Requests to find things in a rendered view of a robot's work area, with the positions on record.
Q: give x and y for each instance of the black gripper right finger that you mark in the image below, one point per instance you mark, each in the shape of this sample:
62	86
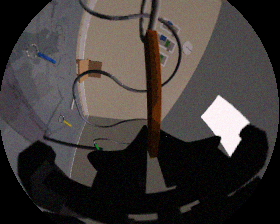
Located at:
173	154

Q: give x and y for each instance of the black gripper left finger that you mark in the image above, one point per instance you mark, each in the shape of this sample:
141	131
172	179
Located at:
132	159

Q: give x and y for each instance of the grey loop with orange handle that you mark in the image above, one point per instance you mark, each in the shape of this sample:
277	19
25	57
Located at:
153	78

